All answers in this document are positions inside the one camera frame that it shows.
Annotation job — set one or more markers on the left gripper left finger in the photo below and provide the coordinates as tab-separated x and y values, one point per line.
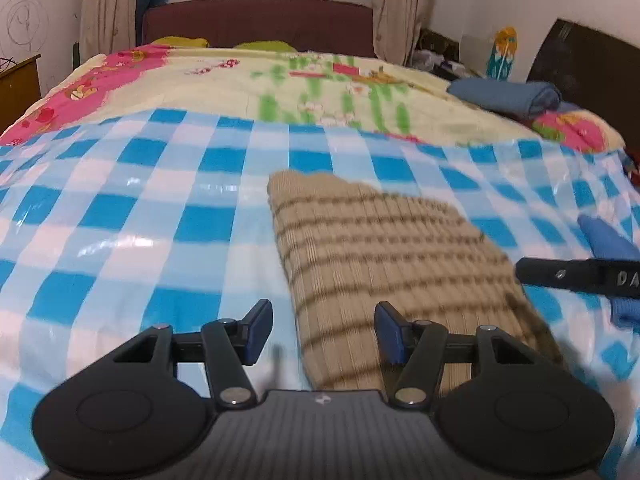
229	346

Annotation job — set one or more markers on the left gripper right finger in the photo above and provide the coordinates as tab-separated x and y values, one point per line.
417	349

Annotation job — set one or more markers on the beige brown-striped knit sweater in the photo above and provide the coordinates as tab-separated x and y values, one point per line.
345	247

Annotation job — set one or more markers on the blue white checkered plastic sheet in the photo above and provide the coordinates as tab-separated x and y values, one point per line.
162	217

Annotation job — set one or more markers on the folded blue-grey cloth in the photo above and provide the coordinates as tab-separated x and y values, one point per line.
524	100

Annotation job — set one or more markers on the dark wooden board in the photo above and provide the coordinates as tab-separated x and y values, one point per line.
592	70

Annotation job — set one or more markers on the colourful cartoon box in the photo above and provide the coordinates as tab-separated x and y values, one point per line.
502	54

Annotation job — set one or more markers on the yellow floral cartoon bedsheet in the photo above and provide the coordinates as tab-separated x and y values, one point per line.
317	89

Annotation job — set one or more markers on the cluttered dark nightstand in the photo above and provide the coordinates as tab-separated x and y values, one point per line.
439	56

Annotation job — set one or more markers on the dark red headboard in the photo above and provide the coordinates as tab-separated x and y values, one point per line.
306	25

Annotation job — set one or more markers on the wooden side cabinet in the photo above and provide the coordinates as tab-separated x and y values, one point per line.
19	89

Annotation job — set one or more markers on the beige curtain right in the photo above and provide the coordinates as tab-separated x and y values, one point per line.
396	27

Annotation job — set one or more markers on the beige curtain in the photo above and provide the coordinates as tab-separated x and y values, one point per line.
106	26
396	27

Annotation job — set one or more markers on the beige curtain left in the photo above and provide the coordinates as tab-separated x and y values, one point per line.
106	26

